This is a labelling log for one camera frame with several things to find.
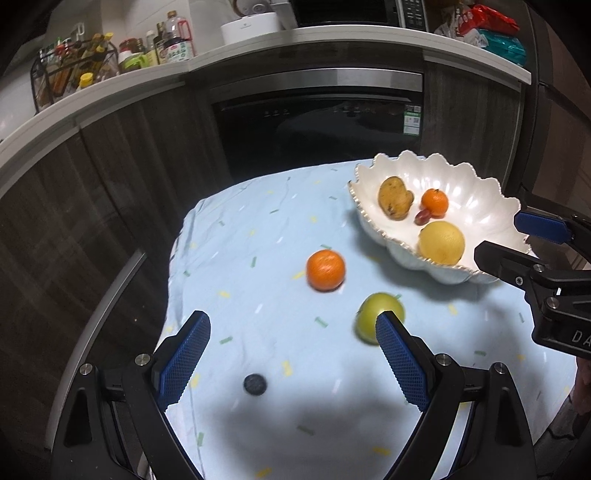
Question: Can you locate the light blue patterned tablecloth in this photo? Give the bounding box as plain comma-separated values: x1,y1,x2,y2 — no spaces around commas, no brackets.
163,163,576,479

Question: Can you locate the black wire condiment rack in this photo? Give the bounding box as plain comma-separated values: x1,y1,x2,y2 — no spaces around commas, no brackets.
30,32,119,114

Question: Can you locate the microwave oven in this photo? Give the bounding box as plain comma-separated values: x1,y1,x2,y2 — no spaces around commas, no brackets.
288,0,429,32

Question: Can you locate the green energy label sticker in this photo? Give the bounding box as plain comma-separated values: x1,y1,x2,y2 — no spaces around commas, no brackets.
403,105,422,136

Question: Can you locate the white appliance on counter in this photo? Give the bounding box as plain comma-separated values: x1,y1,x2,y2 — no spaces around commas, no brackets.
221,12,283,45

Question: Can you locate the red snack bag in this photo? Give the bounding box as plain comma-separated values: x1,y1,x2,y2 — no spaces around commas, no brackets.
457,4,520,36

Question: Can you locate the dark wood cabinet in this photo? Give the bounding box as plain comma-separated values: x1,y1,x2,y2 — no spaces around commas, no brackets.
420,63,523,185

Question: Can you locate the person's hand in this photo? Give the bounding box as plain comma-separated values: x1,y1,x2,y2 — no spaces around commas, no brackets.
570,358,591,415

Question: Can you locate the teal snack bag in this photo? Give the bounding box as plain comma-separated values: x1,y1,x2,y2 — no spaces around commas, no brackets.
478,29,527,67

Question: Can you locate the white scalloped ceramic bowl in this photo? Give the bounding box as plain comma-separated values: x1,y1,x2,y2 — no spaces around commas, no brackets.
349,150,532,285

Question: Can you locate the yellow-brown mango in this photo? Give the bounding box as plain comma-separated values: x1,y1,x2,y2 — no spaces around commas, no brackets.
378,176,415,220

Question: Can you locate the dark blueberry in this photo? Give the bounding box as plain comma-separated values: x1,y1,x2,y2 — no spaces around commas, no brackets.
242,373,267,396

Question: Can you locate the green-lidded jar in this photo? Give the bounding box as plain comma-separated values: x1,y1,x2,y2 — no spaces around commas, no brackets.
118,50,148,74

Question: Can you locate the soy sauce bottle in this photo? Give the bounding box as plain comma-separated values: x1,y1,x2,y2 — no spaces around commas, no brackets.
164,10,194,63

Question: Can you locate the red jujube date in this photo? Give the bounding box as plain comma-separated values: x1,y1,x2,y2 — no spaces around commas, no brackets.
414,209,432,226

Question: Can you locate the black built-in dishwasher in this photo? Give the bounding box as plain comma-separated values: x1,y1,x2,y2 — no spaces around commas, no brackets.
211,86,424,182

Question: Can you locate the orange tangerine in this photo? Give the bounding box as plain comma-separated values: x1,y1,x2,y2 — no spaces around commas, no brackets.
305,249,346,292
421,188,449,218

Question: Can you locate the green apple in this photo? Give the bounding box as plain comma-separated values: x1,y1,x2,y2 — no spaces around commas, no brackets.
353,292,406,345

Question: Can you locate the large yellow grapefruit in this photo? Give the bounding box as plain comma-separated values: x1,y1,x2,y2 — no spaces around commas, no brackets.
418,221,466,266

